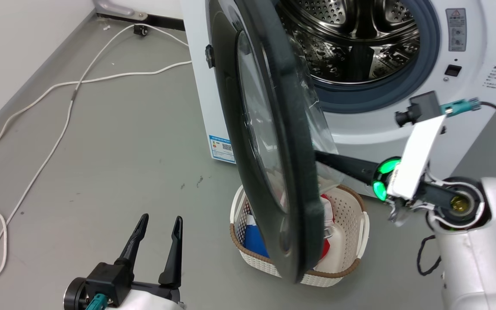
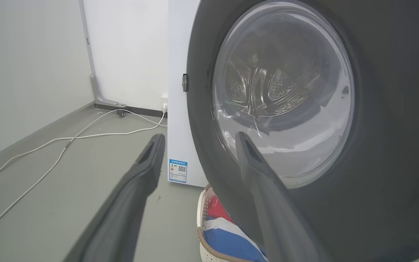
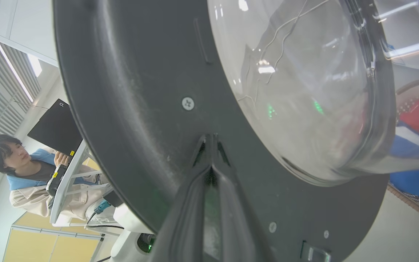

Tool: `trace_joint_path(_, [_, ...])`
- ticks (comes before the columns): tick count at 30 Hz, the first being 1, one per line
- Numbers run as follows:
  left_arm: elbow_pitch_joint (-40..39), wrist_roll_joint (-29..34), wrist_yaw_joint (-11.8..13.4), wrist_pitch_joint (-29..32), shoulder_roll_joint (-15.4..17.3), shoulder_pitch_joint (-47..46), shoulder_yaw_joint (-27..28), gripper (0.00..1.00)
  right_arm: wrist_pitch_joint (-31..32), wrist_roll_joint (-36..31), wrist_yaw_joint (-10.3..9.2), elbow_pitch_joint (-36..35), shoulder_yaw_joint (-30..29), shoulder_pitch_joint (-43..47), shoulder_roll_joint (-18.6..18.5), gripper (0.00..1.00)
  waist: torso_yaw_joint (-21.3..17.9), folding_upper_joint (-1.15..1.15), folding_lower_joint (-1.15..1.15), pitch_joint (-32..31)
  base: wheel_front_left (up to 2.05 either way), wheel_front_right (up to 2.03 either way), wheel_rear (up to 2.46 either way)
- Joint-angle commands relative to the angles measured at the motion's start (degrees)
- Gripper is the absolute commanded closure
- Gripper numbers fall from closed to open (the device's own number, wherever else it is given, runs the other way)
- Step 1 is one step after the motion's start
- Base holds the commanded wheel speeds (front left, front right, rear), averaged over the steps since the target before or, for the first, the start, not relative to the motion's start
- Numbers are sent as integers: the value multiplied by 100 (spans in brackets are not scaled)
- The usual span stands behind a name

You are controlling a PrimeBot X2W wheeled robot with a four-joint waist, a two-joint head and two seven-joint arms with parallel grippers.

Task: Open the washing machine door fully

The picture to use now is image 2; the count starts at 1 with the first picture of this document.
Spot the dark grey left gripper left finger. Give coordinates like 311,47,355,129
63,134,166,262

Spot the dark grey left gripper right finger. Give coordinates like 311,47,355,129
235,131,332,262

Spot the grey metal panel stand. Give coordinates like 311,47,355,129
79,0,127,118

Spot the dark grey washing machine door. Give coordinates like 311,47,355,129
187,0,419,262

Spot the white power cable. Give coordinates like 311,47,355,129
0,111,166,185
0,108,168,241

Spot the white woven laundry basket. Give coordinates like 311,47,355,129
197,184,246,262

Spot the white partition panel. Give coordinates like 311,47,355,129
82,0,169,111

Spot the white washing machine body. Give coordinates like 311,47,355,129
167,0,209,187

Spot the blue energy label sticker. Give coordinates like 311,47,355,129
169,159,188,183

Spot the red white blue garment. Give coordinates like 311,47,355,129
202,195,269,262

